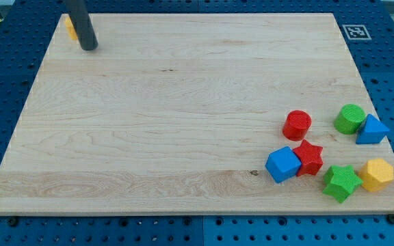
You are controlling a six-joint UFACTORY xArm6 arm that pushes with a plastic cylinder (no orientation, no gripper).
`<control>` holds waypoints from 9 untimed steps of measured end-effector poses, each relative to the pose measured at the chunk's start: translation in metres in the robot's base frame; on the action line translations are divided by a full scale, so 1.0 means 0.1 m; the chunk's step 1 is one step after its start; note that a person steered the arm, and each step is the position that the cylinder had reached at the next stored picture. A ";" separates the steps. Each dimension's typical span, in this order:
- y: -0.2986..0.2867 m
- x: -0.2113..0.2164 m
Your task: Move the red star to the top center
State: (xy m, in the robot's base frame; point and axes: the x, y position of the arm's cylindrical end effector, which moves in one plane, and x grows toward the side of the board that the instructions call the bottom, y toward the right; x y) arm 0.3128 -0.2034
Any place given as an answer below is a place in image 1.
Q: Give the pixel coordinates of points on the white fiducial marker tag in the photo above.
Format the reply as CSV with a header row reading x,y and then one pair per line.
x,y
356,32

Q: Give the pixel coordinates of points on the green cylinder block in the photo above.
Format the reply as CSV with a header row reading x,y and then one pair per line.
x,y
349,119

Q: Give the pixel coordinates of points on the red star block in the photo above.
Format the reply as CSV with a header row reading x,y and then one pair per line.
x,y
310,158

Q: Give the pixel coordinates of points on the light wooden board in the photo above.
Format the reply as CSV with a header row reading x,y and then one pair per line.
x,y
176,114

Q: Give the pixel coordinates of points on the dark grey cylindrical robot stick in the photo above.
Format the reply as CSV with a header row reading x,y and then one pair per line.
x,y
81,21

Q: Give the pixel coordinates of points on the yellow hexagon block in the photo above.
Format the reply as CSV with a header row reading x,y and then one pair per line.
x,y
376,174

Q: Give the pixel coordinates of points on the blue cube block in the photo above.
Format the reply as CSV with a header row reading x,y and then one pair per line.
x,y
282,164

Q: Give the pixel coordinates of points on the red cylinder block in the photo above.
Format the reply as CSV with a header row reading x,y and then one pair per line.
x,y
297,125

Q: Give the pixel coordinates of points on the green star block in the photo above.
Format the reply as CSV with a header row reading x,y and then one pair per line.
x,y
341,182

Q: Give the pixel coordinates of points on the blue triangle block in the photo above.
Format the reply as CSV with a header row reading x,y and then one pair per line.
x,y
373,131

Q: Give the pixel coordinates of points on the yellow block behind stick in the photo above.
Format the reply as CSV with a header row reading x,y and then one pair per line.
x,y
70,28

